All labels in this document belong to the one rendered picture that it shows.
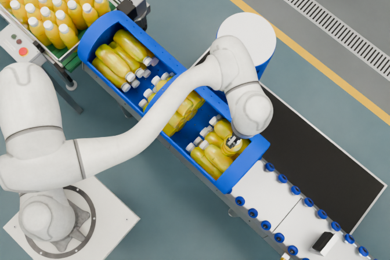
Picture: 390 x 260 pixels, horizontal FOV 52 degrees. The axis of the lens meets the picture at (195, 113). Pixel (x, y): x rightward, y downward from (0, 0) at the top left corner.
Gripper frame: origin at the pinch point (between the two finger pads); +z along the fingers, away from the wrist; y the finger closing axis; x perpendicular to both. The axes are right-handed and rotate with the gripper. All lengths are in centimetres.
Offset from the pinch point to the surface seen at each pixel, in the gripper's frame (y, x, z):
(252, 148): 4.1, -7.0, 12.3
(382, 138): 103, -71, 134
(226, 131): 4.3, 5.6, 21.4
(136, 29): 10, 62, 16
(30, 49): -26, 93, 26
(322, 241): -1, -52, 28
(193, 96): 6.2, 25.6, 21.6
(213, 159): -7.8, 1.4, 21.5
